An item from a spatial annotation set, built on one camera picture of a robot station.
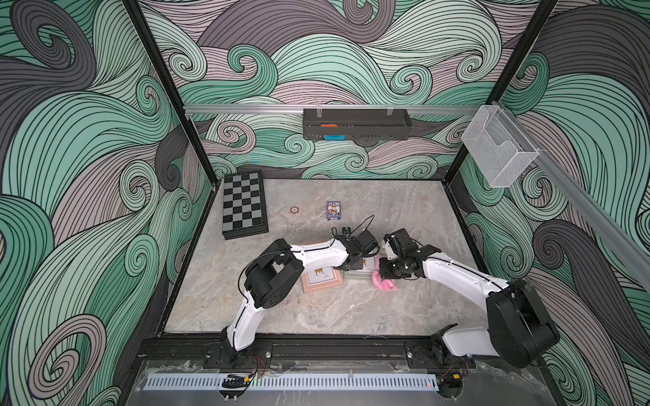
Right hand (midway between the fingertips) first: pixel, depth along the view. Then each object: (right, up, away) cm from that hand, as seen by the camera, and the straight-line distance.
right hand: (385, 271), depth 88 cm
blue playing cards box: (-17, +21, +19) cm, 33 cm away
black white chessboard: (-56, +23, +19) cm, 64 cm away
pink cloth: (-1, -3, -7) cm, 7 cm away
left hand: (-11, +3, +4) cm, 12 cm away
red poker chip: (-35, +21, +22) cm, 46 cm away
